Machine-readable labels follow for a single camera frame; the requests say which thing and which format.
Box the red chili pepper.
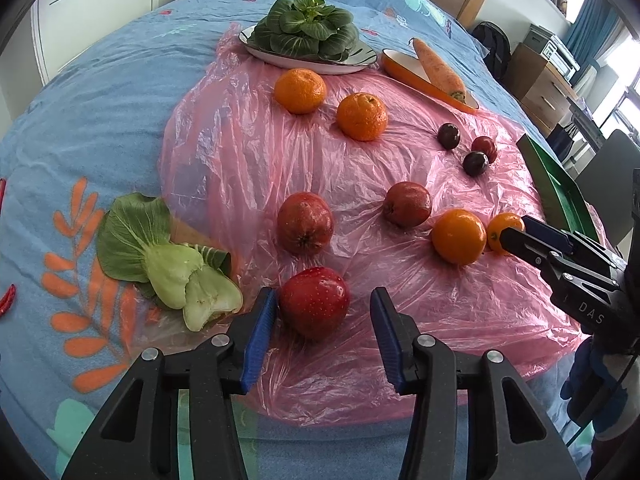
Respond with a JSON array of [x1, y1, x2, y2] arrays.
[[0, 284, 16, 316]]

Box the pink plastic sheet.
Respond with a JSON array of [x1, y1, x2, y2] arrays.
[[158, 24, 584, 426]]

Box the black backpack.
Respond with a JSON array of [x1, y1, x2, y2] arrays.
[[472, 22, 511, 81]]

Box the dark plum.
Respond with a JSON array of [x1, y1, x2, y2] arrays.
[[462, 151, 489, 178], [437, 122, 460, 151]]

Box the white striped plate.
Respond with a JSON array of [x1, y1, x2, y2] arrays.
[[239, 25, 378, 75]]

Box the white wardrobe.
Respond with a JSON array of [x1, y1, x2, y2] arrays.
[[30, 0, 216, 86]]

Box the orange carrot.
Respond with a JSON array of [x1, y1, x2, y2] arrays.
[[411, 37, 466, 103]]

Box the wooden drawer cabinet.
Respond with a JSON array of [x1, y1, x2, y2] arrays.
[[502, 44, 578, 138]]

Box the grey printer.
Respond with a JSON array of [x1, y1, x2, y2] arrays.
[[524, 24, 579, 81]]

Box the orange oval dish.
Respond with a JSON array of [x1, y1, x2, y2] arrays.
[[381, 49, 480, 115]]

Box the large orange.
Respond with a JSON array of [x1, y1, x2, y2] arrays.
[[431, 209, 487, 266]]

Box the green bok choy on plate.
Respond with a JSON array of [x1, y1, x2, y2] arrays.
[[250, 0, 359, 61]]

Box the mandarin orange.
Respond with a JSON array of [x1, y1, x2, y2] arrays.
[[336, 92, 388, 142], [273, 68, 326, 115]]

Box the loose bok choy leaves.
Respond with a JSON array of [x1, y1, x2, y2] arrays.
[[96, 193, 244, 333]]

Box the large red apple front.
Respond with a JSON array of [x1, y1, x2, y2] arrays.
[[278, 266, 350, 341]]

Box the green metal tray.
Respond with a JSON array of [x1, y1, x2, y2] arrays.
[[516, 134, 600, 242]]

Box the blue patterned bed sheet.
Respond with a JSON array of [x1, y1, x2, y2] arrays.
[[1, 0, 542, 479]]

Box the right blue gloved hand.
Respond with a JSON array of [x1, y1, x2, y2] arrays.
[[560, 338, 630, 436]]

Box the dark grey chair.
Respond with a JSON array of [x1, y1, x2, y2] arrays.
[[576, 130, 640, 246]]

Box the small orange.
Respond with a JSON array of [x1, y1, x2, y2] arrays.
[[486, 211, 525, 256]]

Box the blue curtain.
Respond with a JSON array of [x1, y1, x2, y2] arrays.
[[564, 0, 618, 68]]

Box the red plum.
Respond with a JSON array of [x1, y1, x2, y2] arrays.
[[471, 136, 498, 164]]

